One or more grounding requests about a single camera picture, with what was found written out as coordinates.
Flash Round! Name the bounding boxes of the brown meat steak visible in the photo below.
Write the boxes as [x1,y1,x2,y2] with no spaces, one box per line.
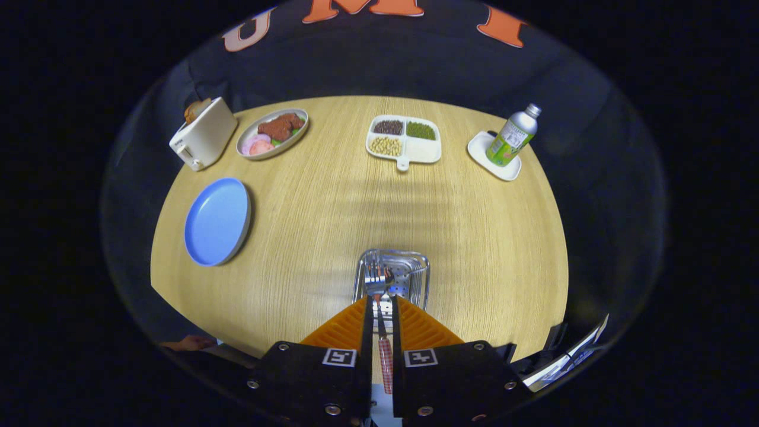
[257,113,304,142]

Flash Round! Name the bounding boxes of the heap of yellow soybeans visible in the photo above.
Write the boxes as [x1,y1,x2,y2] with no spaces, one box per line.
[369,137,403,157]

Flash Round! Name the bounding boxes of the small white coaster dish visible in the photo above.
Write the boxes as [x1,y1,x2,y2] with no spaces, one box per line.
[467,130,522,181]

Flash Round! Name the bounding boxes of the silver bottle with green label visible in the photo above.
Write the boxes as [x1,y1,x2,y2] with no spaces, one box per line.
[486,103,542,167]

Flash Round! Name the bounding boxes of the black backdrop cloth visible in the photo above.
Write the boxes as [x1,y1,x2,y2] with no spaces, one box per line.
[101,0,668,362]

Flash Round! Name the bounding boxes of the grey round food plate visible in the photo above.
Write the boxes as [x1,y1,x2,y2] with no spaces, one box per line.
[236,108,310,161]

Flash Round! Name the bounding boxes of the metal cutlery basket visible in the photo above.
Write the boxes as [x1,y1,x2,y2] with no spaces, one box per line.
[353,248,430,333]

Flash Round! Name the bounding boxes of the fork with red checked handle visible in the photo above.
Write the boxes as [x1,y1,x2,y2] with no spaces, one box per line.
[364,264,396,396]

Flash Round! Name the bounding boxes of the white toaster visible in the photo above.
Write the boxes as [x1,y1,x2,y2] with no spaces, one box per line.
[169,97,238,172]

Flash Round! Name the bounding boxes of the white printed papers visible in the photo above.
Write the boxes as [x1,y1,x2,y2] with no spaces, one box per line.
[522,314,610,393]

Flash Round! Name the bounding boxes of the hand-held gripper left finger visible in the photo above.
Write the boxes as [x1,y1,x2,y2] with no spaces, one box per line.
[246,295,374,426]

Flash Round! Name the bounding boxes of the green lettuce leaf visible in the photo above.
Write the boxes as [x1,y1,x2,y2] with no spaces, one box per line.
[270,117,307,147]

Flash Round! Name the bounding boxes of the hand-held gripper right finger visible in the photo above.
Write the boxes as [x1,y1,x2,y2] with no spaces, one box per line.
[391,295,531,425]

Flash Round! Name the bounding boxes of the blue round plate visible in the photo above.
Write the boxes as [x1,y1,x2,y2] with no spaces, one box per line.
[184,177,252,267]

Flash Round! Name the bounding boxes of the white divided dish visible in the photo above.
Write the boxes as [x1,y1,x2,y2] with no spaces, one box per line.
[365,114,442,173]

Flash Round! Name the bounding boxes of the small black object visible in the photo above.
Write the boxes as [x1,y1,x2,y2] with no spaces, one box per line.
[544,322,570,352]

